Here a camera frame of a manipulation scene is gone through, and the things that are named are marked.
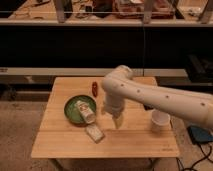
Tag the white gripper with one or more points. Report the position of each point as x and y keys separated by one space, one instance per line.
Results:
x=115 y=109

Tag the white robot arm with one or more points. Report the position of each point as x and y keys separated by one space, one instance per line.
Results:
x=119 y=85

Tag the black smartphone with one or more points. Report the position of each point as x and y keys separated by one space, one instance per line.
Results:
x=147 y=107

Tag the red chili pepper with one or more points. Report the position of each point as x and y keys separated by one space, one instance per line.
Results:
x=95 y=89

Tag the white cup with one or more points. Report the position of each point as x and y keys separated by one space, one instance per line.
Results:
x=160 y=121

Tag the wooden table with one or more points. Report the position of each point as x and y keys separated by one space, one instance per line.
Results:
x=58 y=138

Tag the green plate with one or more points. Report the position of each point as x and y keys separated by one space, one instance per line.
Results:
x=72 y=113

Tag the dark blue box device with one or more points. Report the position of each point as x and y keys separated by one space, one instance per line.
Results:
x=199 y=135

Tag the long shelf bench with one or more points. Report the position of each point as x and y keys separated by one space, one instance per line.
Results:
x=92 y=37

